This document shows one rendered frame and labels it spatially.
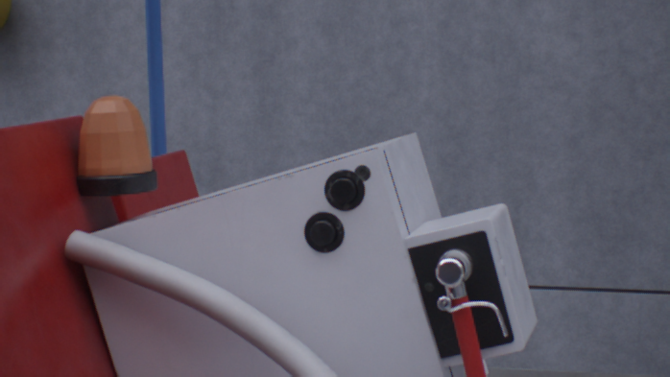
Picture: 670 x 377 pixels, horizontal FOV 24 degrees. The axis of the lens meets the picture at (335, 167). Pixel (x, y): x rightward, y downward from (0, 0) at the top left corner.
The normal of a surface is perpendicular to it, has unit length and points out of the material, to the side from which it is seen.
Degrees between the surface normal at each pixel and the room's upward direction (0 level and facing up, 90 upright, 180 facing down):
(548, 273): 90
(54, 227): 70
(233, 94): 90
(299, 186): 90
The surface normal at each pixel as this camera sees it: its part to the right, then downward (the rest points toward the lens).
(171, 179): 0.93, -0.27
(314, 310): -0.22, 0.10
